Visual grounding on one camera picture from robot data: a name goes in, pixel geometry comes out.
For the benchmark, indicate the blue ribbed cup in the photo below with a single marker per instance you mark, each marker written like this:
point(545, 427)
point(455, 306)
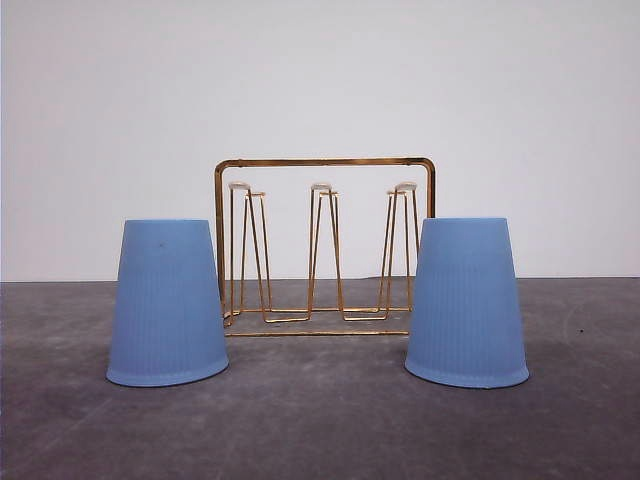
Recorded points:
point(168, 321)
point(466, 327)

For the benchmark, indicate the gold wire cup rack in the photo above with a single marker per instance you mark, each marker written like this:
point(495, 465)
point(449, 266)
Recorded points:
point(320, 246)

